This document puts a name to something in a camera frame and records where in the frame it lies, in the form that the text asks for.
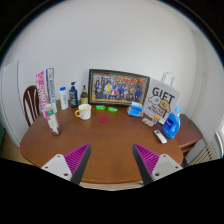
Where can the clear green-labelled drink bottle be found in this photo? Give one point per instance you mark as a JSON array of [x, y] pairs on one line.
[[52, 121]]

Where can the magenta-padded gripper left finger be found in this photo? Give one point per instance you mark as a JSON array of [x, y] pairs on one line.
[[76, 159]]

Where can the dark yellow-labelled pump bottle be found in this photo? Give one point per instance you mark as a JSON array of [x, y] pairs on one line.
[[84, 98]]

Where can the dark wooden side table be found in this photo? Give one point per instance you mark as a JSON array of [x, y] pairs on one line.
[[188, 131]]

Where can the white remote control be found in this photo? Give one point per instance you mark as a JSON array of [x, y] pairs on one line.
[[160, 136]]

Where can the blue detergent bottle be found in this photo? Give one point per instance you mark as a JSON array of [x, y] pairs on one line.
[[171, 126]]

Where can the small brown snack pack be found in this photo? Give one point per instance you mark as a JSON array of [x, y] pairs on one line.
[[148, 122]]

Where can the brown wooden chair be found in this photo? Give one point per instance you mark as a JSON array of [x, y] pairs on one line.
[[27, 100]]

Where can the pink cardboard tube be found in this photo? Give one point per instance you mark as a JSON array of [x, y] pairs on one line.
[[42, 95]]

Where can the small green pack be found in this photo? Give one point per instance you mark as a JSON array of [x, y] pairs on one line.
[[112, 109], [100, 107]]

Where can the dark blue pump bottle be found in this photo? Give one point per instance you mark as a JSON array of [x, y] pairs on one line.
[[73, 97]]

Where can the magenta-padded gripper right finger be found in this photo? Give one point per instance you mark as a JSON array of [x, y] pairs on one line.
[[147, 159]]

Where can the blue tissue pack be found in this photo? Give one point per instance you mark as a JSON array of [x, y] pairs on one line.
[[135, 110]]

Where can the flat round red coaster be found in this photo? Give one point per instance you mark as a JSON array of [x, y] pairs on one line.
[[104, 119]]

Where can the framed group photo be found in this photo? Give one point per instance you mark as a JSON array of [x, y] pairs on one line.
[[118, 87]]

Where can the white wall radiator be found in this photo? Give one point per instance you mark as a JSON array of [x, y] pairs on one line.
[[205, 154]]

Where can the white tube with blue cap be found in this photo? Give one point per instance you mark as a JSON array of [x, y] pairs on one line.
[[63, 99]]

